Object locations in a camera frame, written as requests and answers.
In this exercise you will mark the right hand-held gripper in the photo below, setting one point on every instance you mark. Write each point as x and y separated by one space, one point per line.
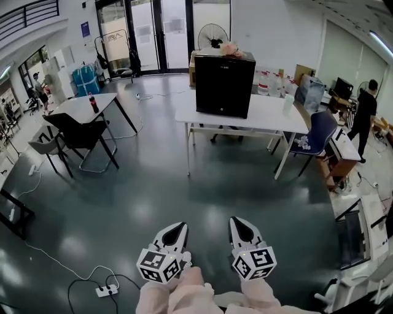
255 263

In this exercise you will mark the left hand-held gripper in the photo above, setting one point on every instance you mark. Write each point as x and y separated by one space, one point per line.
158 265

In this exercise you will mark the black mini fridge door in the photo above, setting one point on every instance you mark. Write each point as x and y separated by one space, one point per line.
221 86

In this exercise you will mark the person's right forearm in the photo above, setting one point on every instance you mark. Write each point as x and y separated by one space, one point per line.
259 294

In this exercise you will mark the person's left forearm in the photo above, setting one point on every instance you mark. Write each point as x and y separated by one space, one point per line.
153 299

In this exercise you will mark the person's white shoe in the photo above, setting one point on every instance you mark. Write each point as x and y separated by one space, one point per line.
186 259

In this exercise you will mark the person's pink trouser leg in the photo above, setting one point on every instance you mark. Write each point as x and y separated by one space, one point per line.
192 276

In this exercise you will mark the person's pink coat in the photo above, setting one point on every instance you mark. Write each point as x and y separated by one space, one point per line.
196 302

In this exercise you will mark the white plastic chair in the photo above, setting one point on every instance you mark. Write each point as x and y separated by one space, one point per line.
353 285

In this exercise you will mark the navy blue chair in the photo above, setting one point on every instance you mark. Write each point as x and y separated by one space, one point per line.
319 132

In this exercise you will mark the white-topped wooden side table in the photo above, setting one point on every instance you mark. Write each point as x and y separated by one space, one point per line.
347 147

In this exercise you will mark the pale green plastic bottle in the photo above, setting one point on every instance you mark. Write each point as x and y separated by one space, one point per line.
288 104

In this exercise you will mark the black chair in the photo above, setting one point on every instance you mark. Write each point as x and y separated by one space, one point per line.
76 132

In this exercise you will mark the row of clear water jugs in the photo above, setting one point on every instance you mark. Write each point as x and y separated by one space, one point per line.
264 84

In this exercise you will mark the cola bottle red cap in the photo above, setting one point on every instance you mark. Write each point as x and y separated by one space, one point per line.
94 104

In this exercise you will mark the grey chair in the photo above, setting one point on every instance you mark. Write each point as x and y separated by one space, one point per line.
46 144

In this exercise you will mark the clear plastic storage bag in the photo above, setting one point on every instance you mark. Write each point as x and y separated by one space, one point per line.
311 92

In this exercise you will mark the grey marble table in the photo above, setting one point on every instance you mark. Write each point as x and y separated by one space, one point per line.
80 107

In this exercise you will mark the wooden rack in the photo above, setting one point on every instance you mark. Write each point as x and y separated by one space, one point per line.
340 104

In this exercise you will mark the brown cardboard box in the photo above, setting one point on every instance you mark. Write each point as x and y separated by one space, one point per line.
192 73

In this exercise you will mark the brown cardboard sheet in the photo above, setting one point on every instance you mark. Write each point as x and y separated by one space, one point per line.
304 72

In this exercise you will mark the yellow wooden crate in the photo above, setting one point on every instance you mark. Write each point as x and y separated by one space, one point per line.
383 125

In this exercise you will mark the blue wrapped bundle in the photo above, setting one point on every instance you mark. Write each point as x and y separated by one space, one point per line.
86 81

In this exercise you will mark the black backpack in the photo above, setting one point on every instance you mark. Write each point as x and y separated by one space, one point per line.
134 62

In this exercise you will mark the pink flower bouquet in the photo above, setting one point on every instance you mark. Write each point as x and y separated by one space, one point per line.
230 49

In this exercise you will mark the small black floor fan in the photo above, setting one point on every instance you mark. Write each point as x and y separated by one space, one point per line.
362 87

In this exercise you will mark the black hanging bag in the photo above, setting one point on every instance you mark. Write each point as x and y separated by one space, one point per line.
102 61

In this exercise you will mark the white cabinet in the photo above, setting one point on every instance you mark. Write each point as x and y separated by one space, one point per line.
64 79

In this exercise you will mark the black-framed glass doors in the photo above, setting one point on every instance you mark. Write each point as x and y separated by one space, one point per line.
147 36

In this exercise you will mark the large black floor fan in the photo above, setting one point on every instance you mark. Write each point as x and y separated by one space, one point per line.
205 35

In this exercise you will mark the white window blind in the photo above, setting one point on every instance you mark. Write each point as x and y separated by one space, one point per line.
344 52

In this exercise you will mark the fluorescent tube light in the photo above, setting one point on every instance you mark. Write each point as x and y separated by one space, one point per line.
380 41

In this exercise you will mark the white table with black frame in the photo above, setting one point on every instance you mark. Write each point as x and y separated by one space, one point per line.
373 227

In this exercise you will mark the blue wall poster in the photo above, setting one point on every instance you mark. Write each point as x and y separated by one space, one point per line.
85 29

